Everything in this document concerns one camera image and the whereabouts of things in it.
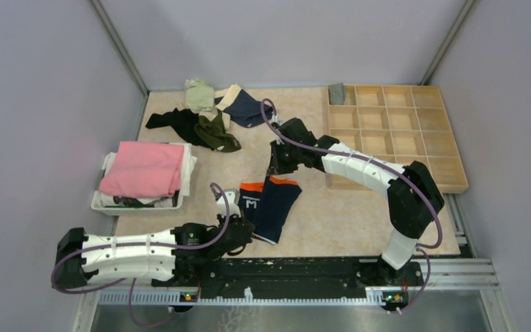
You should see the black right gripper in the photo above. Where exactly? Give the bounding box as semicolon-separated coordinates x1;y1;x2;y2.
267;140;301;176

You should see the navy orange underwear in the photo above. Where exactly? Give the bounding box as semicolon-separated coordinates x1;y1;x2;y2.
239;176;302;246

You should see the grey underwear white waistband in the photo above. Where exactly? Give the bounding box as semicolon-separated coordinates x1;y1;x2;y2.
328;82;346;105

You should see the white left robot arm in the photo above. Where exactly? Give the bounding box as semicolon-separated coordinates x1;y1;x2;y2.
50;214;254;294

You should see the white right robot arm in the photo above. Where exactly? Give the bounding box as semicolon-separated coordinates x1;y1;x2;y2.
268;118;445;285

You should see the navy underwear cream waistband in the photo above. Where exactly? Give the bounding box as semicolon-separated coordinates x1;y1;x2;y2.
214;84;264;128

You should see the dark green underwear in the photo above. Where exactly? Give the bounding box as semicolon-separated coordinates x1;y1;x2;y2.
194;112;242;153

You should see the light green underwear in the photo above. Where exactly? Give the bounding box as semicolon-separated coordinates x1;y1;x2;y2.
185;78;215;113

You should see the black underwear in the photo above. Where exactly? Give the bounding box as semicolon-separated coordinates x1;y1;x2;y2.
145;109;210;149

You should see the white folded cloth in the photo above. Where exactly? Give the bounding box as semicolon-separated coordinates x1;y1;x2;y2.
96;143;193;206

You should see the pink folded cloth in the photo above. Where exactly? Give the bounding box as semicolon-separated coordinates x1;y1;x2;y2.
99;141;185;199

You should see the wooden compartment tray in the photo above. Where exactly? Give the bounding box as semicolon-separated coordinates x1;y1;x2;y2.
326;85;469;194

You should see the white perforated plastic basket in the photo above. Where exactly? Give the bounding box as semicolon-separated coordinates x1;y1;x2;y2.
91;156;197;216

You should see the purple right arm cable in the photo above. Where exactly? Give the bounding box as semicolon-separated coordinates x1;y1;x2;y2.
259;98;444;315

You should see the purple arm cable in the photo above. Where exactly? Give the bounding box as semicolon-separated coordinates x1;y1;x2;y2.
50;183;232;330
259;98;444;315

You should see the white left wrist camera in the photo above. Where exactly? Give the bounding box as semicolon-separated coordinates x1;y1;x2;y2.
216;189;241;217

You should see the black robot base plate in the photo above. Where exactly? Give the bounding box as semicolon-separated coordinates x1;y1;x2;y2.
151;257;424;299

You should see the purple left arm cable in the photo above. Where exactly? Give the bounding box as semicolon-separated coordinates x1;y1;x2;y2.
50;183;232;330

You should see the aluminium frame rail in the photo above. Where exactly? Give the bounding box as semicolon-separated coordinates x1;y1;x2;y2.
73;257;515;331

